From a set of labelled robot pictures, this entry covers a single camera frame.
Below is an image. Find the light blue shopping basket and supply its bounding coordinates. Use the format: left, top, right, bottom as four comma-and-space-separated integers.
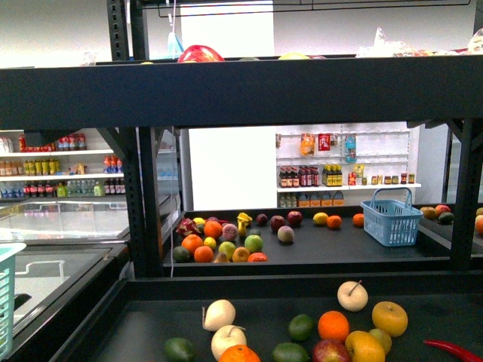
1, 242, 26, 360

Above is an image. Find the far yellow lemon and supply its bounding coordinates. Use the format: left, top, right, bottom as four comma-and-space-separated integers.
312, 212, 328, 226

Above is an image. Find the black far shelf tray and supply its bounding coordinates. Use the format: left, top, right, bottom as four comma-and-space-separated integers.
162, 205, 483, 278

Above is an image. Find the black shelf tray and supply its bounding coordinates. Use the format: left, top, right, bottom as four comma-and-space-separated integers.
54, 271, 482, 361
162, 205, 483, 278

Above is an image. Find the red apple upper shelf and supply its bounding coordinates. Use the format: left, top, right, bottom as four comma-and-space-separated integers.
177, 44, 224, 63

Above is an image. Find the blue basket far shelf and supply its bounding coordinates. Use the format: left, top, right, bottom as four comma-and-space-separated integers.
360, 187, 423, 247

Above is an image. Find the black front shelf tray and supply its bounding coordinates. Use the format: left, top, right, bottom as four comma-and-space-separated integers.
54, 271, 482, 361

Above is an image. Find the black upper shelf beam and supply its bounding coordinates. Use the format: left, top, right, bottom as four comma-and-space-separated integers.
1, 55, 482, 130

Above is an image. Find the dark sauce bottles row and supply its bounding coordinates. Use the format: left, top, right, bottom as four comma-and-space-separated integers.
278, 165, 321, 189

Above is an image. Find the far pile green apple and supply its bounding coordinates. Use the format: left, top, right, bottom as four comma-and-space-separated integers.
245, 235, 263, 253

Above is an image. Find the far red apple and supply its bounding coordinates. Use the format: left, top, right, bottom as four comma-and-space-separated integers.
287, 210, 303, 228

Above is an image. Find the red apple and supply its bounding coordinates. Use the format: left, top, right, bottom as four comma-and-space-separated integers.
312, 339, 351, 362
287, 210, 303, 228

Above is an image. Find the far purple peach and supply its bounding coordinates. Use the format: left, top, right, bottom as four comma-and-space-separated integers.
277, 225, 295, 244

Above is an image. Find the pink dragon fruit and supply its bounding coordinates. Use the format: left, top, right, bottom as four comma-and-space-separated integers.
176, 218, 201, 238

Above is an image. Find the far orange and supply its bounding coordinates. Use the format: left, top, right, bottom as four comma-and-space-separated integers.
326, 215, 343, 229

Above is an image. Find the white pear upper left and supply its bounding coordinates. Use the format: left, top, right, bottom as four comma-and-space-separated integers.
202, 299, 236, 332

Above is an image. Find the white pear lower left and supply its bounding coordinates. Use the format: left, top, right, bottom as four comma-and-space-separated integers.
211, 324, 248, 361

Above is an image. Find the green lime upper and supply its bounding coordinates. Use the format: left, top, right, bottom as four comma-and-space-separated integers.
288, 314, 315, 342

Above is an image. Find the green lime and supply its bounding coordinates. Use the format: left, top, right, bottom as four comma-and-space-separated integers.
288, 314, 315, 342
272, 342, 310, 362

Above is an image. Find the white pear with stem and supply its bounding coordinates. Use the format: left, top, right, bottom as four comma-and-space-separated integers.
337, 281, 369, 312

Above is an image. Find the small orange mandarin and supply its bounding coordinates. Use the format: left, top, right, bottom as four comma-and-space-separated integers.
318, 310, 350, 344

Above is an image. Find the large orange left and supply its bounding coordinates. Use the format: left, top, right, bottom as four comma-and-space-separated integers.
219, 345, 261, 362

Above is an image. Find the green lime lower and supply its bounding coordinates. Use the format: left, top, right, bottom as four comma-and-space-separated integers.
272, 342, 310, 362

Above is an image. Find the glass freezer chest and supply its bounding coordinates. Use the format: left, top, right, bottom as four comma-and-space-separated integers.
1, 196, 134, 335

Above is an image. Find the dark green avocado left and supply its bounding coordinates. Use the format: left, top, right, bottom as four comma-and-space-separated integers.
164, 337, 195, 362

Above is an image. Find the red apple centre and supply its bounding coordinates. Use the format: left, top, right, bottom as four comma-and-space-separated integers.
312, 339, 351, 362

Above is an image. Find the yellow apple right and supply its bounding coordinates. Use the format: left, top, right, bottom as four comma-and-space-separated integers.
372, 301, 408, 337

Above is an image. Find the yellow-orange fruit centre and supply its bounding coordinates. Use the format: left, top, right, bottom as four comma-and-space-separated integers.
345, 330, 386, 362

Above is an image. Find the red chili pepper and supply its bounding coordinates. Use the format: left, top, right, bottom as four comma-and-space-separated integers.
423, 339, 482, 362

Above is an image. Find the black shelf post left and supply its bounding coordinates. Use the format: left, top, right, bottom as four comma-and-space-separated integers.
97, 127, 163, 278

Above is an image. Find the black shelf post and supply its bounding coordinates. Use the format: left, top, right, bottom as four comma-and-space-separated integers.
97, 127, 163, 278
407, 118, 483, 271

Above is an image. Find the black shelf post right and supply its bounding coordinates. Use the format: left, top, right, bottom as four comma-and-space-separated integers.
407, 118, 483, 271

